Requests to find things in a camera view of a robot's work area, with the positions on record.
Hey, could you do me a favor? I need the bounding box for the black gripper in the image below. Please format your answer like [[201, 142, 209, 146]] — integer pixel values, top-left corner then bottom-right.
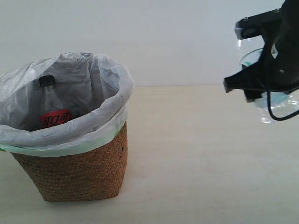
[[223, 44, 299, 102]]

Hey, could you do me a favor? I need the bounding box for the clear bottle green cap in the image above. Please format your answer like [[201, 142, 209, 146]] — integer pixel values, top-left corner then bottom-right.
[[237, 36, 299, 124]]

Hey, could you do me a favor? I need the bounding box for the clear bottle red label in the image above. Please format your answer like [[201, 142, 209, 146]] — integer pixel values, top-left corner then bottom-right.
[[39, 75, 73, 129]]

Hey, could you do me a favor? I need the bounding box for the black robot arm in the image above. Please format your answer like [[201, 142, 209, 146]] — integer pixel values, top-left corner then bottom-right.
[[223, 0, 299, 102]]

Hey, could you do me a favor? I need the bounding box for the white plastic bin liner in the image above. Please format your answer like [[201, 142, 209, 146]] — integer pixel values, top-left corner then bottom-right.
[[0, 52, 134, 157]]

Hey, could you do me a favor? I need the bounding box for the woven brown wicker basket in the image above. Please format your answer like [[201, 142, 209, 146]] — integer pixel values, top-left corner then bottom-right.
[[12, 125, 128, 202]]

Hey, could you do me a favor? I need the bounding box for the black cable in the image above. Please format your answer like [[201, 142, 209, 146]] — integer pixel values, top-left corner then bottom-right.
[[256, 23, 299, 121]]

